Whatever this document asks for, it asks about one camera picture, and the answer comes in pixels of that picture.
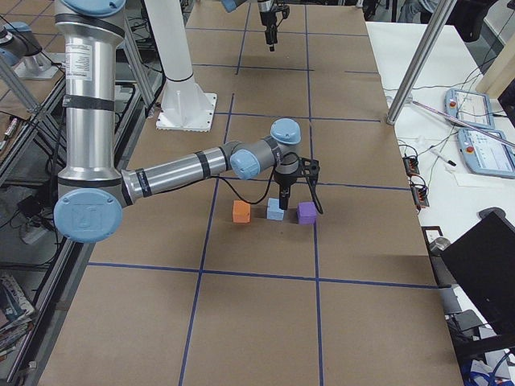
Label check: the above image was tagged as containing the upper teach pendant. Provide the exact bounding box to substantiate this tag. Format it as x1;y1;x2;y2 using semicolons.
444;88;495;129

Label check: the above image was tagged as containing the metal cup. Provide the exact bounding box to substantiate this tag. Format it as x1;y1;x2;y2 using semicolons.
429;236;451;257

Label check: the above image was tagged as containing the light blue foam block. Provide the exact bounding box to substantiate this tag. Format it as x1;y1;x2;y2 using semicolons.
266;198;284;221

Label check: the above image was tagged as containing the purple foam block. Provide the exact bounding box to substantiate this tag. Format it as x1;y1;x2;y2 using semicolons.
297;201;318;224

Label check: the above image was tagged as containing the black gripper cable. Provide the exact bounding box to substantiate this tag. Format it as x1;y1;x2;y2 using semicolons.
208;152;325;215

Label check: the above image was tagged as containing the teach pendant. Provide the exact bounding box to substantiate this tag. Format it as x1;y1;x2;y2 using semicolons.
457;128;514;179
444;88;495;129

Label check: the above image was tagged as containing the lower teach pendant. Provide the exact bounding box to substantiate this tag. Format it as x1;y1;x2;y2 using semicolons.
457;128;514;179

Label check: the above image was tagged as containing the stack of magazines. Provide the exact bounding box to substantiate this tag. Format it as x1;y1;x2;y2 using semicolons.
1;271;35;360

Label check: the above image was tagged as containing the black marker pen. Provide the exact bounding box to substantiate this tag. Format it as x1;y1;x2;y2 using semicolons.
431;148;456;166

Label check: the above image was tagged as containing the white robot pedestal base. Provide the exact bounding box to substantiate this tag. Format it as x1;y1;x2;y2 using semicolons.
145;0;217;132

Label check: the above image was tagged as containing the black monitor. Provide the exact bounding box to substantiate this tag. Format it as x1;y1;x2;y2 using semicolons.
442;212;514;335

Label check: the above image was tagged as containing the orange foam block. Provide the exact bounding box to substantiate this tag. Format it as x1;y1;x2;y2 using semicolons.
232;200;251;224

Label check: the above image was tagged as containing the aluminium frame post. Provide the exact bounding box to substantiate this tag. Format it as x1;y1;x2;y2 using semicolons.
386;0;457;125

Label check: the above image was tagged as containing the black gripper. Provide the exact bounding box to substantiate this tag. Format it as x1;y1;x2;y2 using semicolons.
257;0;290;51
274;153;320;210

